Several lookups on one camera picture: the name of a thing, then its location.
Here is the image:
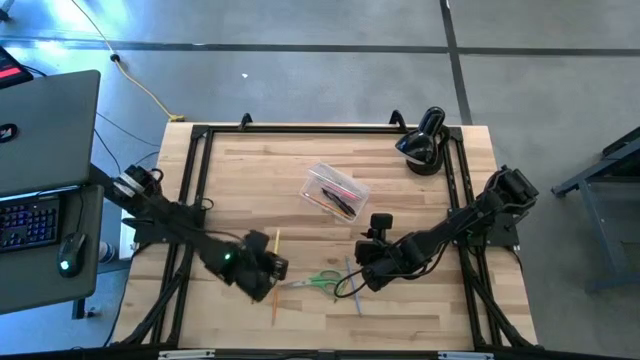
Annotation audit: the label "silver bracket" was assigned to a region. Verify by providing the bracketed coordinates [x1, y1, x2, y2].
[437, 351, 494, 360]
[158, 349, 216, 360]

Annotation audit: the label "grey side desk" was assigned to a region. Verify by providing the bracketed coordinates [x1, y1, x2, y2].
[0, 183, 105, 321]

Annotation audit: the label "blue-grey metal cart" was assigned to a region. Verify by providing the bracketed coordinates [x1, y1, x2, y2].
[549, 124, 640, 296]

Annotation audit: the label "yellow-green crayon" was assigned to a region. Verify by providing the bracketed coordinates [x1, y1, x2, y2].
[333, 276, 351, 304]

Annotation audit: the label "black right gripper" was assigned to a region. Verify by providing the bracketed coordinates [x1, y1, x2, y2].
[354, 213, 407, 294]

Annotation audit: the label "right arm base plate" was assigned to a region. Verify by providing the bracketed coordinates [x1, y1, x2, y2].
[447, 207, 530, 249]

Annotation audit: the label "black aluminium table frame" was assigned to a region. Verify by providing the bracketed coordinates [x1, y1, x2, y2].
[112, 123, 539, 351]

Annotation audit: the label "black device with red stripe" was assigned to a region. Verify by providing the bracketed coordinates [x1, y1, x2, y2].
[0, 45, 34, 91]

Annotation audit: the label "white panel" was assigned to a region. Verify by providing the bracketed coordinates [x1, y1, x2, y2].
[119, 208, 139, 261]

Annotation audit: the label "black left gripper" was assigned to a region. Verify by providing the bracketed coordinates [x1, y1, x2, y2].
[232, 230, 290, 304]

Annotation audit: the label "black desk lamp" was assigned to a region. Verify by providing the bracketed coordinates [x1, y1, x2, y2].
[394, 105, 451, 177]

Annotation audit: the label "yellow extension cable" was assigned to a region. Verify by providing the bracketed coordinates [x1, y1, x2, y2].
[69, 0, 186, 124]

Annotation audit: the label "clear plastic supply box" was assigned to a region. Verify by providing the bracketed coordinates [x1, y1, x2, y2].
[298, 160, 372, 224]

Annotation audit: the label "black computer mouse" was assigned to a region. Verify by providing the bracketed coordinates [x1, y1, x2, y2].
[56, 233, 87, 280]

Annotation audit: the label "backlit black keyboard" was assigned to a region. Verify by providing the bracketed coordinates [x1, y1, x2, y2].
[0, 195, 64, 254]

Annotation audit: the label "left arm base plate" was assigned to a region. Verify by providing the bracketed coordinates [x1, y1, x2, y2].
[122, 202, 206, 245]

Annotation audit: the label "green-handled scissors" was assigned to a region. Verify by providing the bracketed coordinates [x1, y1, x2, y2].
[279, 269, 344, 297]

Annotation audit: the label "thin black floor cable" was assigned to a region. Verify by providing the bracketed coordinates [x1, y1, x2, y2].
[93, 110, 162, 176]

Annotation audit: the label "grey laptop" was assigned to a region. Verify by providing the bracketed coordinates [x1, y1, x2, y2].
[0, 69, 101, 197]

